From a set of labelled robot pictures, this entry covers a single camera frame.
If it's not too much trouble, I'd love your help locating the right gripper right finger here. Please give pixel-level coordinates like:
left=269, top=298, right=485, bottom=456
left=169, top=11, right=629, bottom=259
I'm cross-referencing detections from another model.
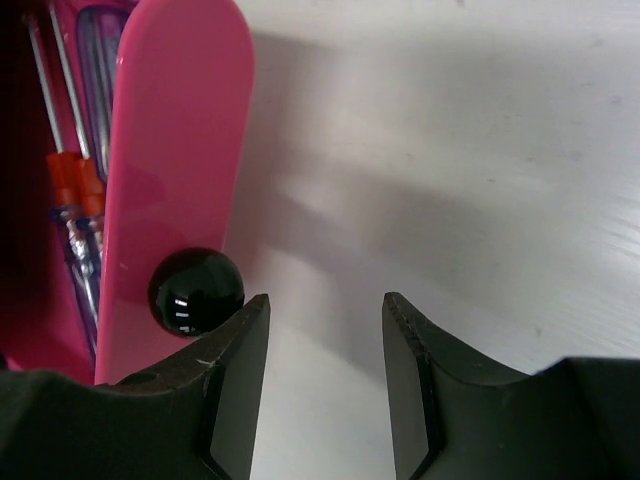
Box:
left=382, top=292, right=639, bottom=479

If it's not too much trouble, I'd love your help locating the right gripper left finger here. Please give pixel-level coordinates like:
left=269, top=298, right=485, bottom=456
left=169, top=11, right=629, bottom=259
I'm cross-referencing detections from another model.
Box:
left=1, top=294, right=270, bottom=479

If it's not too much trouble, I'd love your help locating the blue screwdriver red collar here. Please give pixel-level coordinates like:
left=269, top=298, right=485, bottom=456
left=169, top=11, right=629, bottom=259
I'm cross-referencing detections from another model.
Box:
left=24, top=14, right=97, bottom=325

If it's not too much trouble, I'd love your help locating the pink drawer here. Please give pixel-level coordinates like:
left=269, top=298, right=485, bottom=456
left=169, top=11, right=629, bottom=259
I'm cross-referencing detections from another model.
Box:
left=1, top=1, right=255, bottom=383

